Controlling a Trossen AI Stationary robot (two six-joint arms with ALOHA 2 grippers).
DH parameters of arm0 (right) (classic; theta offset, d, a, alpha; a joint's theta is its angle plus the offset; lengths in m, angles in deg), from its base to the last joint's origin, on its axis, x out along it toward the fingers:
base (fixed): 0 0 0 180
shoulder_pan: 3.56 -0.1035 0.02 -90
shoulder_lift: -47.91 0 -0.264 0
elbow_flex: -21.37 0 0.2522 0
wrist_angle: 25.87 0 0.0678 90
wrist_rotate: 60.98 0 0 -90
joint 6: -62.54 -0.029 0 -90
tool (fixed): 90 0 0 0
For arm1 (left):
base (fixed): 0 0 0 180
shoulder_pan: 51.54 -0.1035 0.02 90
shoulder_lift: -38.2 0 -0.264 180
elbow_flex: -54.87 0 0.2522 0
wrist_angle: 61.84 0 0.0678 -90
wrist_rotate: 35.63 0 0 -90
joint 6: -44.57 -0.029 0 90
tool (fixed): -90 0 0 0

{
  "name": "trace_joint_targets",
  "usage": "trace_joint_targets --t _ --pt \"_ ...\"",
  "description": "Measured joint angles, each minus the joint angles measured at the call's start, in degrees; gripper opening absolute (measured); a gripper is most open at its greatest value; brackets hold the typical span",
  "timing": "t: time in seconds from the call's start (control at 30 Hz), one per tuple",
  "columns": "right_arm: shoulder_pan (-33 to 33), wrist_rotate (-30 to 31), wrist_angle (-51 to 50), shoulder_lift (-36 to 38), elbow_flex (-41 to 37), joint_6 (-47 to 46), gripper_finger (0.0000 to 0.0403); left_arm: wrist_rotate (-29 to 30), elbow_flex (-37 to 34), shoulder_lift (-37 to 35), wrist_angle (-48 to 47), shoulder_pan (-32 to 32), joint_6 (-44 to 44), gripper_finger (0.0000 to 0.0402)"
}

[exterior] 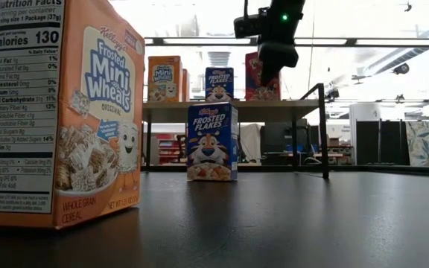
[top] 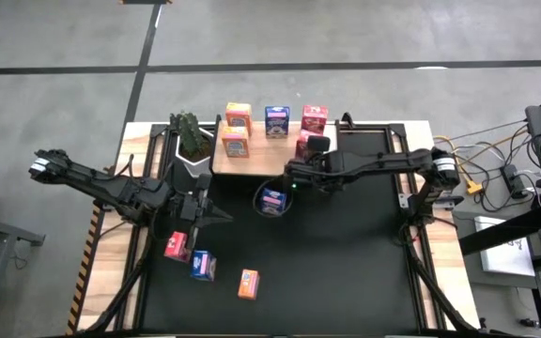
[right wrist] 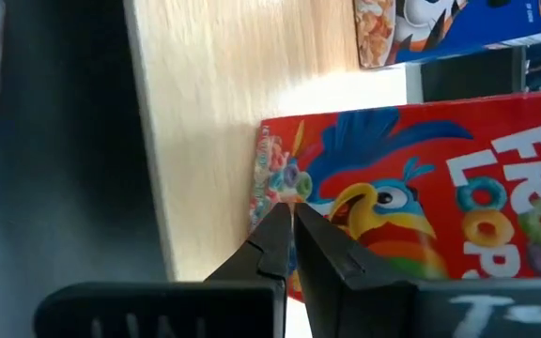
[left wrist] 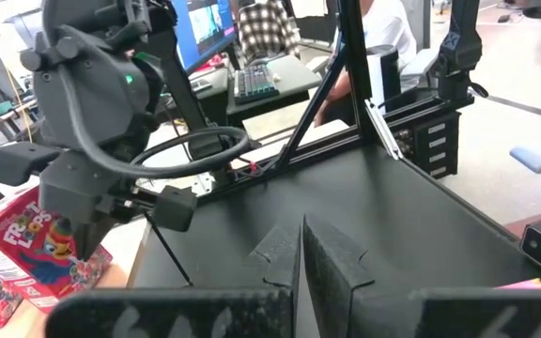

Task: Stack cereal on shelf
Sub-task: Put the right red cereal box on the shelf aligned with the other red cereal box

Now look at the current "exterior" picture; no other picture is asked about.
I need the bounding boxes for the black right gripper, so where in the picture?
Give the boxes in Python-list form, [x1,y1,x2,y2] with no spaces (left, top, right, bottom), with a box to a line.
[257,0,307,87]

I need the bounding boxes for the red Froot Loops cereal box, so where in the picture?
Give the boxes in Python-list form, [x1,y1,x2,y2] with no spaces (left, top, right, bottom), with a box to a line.
[244,51,282,102]

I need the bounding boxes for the blue Frosted Flakes cereal box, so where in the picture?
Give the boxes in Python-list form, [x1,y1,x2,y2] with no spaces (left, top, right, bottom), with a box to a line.
[204,66,235,103]
[186,101,239,182]

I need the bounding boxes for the orange Mini Wheats cereal box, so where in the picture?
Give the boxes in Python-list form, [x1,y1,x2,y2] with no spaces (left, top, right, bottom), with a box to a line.
[182,68,191,103]
[147,55,183,103]
[0,0,146,230]

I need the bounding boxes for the wooden shelf with black legs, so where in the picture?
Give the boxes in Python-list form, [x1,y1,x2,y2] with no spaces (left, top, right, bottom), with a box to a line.
[142,82,330,179]

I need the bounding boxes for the white ribbed ceiling fixture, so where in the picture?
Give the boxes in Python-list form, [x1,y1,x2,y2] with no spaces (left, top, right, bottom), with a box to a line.
[206,51,232,68]

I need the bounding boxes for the white cloth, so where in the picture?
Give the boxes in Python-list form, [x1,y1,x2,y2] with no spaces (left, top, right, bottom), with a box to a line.
[240,123,263,164]

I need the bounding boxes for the white cabinet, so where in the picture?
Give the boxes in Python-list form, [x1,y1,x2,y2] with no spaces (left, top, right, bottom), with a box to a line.
[349,102,381,165]

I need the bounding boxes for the red storage bins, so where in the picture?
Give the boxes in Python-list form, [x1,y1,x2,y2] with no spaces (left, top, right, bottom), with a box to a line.
[157,133,186,165]

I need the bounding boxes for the black partition panel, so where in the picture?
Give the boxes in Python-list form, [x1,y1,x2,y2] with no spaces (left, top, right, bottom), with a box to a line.
[355,120,411,166]

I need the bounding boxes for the black table mat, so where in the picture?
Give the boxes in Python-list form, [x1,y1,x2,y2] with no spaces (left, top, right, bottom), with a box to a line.
[0,170,429,268]

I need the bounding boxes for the floral patterned panel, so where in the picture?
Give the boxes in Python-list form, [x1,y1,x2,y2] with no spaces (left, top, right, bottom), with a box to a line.
[405,121,429,168]

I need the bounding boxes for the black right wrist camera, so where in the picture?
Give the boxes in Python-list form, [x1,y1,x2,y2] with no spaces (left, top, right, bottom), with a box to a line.
[232,7,264,39]

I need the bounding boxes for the black overhead frame beam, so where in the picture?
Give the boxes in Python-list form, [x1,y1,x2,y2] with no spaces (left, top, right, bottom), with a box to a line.
[143,36,429,48]

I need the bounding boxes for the black metal table frame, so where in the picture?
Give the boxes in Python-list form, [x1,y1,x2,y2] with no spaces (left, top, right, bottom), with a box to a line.
[141,165,429,176]

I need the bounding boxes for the black ceiling camera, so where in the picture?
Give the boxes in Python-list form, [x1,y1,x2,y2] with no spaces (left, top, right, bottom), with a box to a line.
[392,62,410,75]

